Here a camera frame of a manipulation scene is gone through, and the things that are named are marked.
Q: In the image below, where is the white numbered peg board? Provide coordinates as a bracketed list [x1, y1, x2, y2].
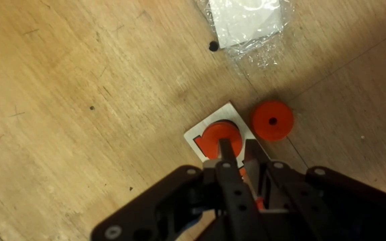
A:
[182, 100, 267, 172]

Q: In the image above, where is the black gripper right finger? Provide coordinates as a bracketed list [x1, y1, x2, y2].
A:
[245, 139, 386, 241]

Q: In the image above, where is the red round wooden disc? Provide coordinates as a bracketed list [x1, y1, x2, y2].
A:
[199, 119, 243, 162]
[249, 99, 296, 144]

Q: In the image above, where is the white plastic-wrapped foam board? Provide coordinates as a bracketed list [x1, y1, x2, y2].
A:
[192, 0, 297, 71]

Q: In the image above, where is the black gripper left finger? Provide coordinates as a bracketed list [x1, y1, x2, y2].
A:
[89, 138, 270, 241]

